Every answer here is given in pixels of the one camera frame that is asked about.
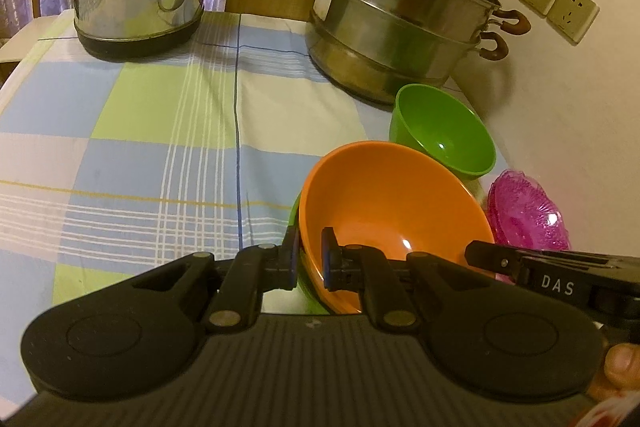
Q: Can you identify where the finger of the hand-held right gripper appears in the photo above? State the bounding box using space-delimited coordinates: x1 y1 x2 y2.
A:
464 240 526 284

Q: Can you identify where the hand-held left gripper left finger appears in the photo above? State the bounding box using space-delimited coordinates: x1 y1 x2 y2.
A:
131 226 302 334

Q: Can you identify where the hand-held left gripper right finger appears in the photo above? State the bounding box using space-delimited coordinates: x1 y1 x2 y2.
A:
320 227 503 334

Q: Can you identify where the large green plastic bowl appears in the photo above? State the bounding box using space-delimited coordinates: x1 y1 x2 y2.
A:
287 189 326 308

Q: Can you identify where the orange plastic bowl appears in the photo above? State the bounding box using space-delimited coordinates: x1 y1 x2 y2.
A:
297 140 497 315

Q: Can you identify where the person's right hand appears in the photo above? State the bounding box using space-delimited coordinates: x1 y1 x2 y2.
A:
587 342 640 403

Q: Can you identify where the small green plastic bowl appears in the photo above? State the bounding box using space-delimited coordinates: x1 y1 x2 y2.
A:
389 83 497 180

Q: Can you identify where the checkered tablecloth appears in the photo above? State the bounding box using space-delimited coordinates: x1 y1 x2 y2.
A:
0 9 501 405

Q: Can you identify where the stainless steel steamer pot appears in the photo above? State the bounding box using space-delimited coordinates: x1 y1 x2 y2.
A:
283 0 532 106

